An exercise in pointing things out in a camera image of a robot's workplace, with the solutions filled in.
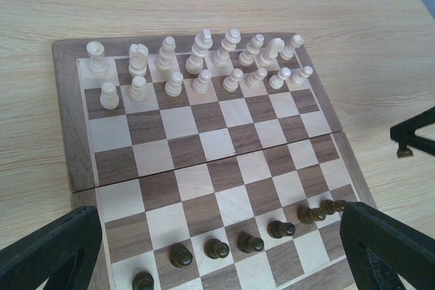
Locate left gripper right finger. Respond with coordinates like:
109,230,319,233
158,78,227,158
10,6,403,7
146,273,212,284
340,202,434,289

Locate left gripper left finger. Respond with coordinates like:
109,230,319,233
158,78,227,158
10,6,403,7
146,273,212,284
1,206,102,289

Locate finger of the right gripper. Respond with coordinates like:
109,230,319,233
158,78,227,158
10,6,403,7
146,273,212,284
390,107,435,154

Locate dark pawn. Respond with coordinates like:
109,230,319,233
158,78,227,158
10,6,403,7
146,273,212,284
169,244,193,268
297,205,327,224
237,232,264,253
267,221,296,239
204,238,230,259
320,199,347,215

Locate dark chess piece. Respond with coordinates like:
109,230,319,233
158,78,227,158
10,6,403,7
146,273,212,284
132,271,154,290

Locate wooden chess board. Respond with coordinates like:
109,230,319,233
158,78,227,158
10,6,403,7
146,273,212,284
52,36,372,289

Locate white chess piece row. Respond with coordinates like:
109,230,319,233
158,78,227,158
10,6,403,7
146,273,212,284
86,28,314,111

